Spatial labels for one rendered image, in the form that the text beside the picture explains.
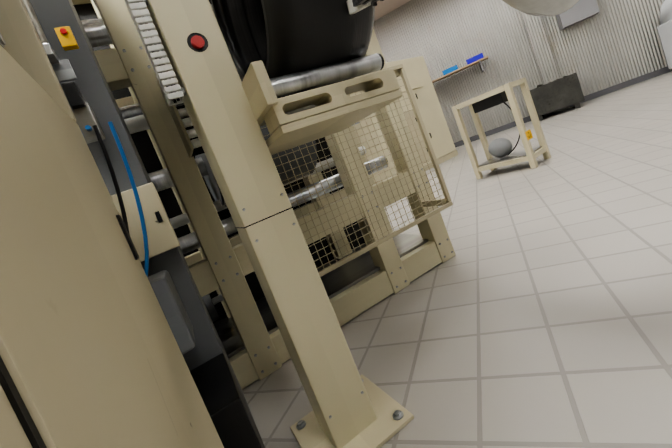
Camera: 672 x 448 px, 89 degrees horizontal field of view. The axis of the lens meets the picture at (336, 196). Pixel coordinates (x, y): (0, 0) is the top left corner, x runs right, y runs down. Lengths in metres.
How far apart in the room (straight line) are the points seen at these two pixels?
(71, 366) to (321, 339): 0.75
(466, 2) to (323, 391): 8.84
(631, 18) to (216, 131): 9.09
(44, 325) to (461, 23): 9.10
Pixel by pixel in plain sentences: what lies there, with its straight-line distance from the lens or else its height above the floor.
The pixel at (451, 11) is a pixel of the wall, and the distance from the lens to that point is 9.24.
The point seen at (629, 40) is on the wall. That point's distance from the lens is 9.44.
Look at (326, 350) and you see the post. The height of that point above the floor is 0.25.
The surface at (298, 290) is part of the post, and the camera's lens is 0.88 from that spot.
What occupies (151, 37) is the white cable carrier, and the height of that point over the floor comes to 1.10.
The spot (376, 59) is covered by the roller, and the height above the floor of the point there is 0.90.
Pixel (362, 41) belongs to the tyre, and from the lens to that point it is 0.96.
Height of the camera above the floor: 0.68
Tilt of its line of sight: 5 degrees down
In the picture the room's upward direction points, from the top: 21 degrees counter-clockwise
